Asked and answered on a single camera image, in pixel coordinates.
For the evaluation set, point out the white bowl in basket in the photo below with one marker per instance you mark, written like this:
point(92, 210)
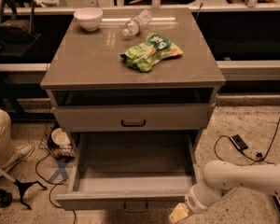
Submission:
point(60, 138)

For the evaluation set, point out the wire basket with items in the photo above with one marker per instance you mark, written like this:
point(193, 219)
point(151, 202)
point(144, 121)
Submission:
point(57, 152)

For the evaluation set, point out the green chip bag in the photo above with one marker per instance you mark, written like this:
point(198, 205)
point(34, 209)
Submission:
point(155, 48)

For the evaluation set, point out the white sneaker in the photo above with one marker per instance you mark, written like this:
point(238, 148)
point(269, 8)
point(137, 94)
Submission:
point(17, 157)

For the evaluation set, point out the black phone on floor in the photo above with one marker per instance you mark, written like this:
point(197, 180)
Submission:
point(238, 142)

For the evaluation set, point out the clear plastic water bottle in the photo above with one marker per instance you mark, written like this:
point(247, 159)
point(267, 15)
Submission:
point(135, 25)

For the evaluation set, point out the grey drawer cabinet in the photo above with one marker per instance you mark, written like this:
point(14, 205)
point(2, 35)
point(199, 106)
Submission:
point(87, 69)

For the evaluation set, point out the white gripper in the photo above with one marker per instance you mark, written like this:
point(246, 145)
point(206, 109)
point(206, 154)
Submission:
point(196, 201)

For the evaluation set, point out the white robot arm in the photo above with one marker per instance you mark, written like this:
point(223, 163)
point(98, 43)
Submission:
point(220, 180)

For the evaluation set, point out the black bar on floor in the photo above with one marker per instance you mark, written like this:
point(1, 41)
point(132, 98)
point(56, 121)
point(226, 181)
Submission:
point(277, 202)

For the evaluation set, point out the person's leg beige trousers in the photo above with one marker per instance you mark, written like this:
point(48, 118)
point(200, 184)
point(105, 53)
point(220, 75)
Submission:
point(5, 128)

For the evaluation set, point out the black chair left background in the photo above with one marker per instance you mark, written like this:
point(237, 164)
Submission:
point(18, 38)

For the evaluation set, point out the drawer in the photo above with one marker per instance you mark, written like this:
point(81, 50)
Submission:
point(117, 118)
point(134, 171)

